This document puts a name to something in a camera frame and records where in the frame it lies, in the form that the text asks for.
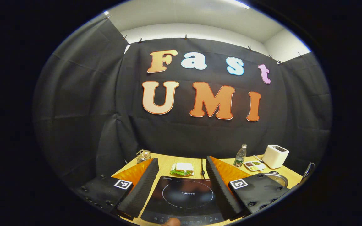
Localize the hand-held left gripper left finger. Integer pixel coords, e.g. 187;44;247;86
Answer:
71;158;159;220

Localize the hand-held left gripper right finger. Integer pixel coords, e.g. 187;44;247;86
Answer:
206;156;299;221

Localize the stainless steel pot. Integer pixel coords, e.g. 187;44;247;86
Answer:
261;171;289;188

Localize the black induction cooktop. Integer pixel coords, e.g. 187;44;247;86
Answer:
140;176;225;226

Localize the white toaster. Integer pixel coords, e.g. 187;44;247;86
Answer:
262;145;289;169

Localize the clear plastic water bottle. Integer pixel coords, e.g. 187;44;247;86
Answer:
233;144;247;168

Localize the white divided dish of beans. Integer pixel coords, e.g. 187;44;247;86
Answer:
244;160;266;172

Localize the sandwich with lettuce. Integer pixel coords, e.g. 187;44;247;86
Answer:
170;162;195;177

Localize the black backdrop cloth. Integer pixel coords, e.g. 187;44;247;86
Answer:
33;17;333;189

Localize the metal wire holder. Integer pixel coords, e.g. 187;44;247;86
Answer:
136;149;151;164

